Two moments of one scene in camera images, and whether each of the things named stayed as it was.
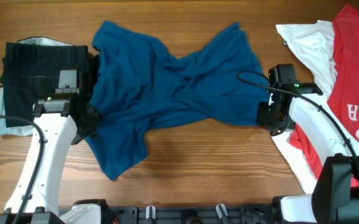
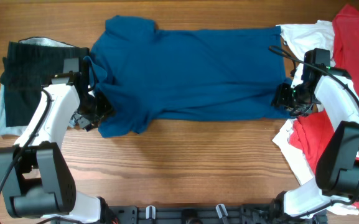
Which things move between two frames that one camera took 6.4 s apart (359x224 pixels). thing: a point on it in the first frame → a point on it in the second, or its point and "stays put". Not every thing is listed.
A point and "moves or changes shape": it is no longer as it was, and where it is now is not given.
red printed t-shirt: [353, 101] stays put
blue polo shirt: [137, 83] moves or changes shape
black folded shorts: [29, 71] stays put
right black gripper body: [267, 117] → [294, 99]
